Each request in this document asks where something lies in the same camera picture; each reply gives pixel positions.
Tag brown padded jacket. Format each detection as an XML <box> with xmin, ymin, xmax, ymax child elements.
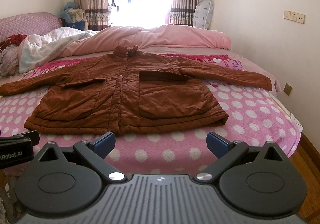
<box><xmin>1</xmin><ymin>47</ymin><xmax>272</xmax><ymax>135</ymax></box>

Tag blue and beige clothes pile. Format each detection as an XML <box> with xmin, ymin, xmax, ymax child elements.
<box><xmin>59</xmin><ymin>2</ymin><xmax>88</xmax><ymax>31</ymax></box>

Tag grey knitted garment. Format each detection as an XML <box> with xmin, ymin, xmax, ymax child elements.
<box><xmin>0</xmin><ymin>45</ymin><xmax>19</xmax><ymax>76</ymax></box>

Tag white floral duvet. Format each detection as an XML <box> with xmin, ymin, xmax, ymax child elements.
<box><xmin>18</xmin><ymin>27</ymin><xmax>98</xmax><ymax>74</ymax></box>

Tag red garment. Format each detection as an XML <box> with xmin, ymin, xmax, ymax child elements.
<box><xmin>0</xmin><ymin>34</ymin><xmax>27</xmax><ymax>49</ymax></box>

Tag pink quilt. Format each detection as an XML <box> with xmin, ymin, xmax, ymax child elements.
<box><xmin>60</xmin><ymin>24</ymin><xmax>232</xmax><ymax>58</ymax></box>

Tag gold floor-level wall socket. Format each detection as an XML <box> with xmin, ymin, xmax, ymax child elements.
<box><xmin>283</xmin><ymin>83</ymin><xmax>292</xmax><ymax>96</ymax></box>

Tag triple wall socket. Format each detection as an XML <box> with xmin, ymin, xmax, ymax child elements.
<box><xmin>284</xmin><ymin>10</ymin><xmax>305</xmax><ymax>24</ymax></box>

